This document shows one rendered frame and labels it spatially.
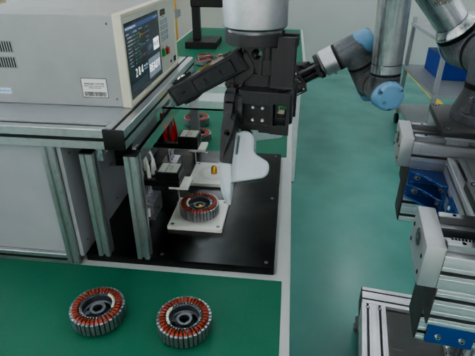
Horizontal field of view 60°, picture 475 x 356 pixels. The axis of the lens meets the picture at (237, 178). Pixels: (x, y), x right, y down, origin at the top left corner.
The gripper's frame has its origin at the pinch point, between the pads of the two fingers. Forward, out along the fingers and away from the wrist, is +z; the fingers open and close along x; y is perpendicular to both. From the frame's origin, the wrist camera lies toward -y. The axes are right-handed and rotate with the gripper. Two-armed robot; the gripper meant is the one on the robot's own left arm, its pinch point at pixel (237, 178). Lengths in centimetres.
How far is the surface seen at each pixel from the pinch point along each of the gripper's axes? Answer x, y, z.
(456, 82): 299, 98, 61
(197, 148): 63, -29, 27
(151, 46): 52, -36, -6
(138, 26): 44, -35, -13
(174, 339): 0.5, -12.7, 37.5
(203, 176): 64, -28, 37
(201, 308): 8.8, -10.0, 36.9
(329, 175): 225, 12, 115
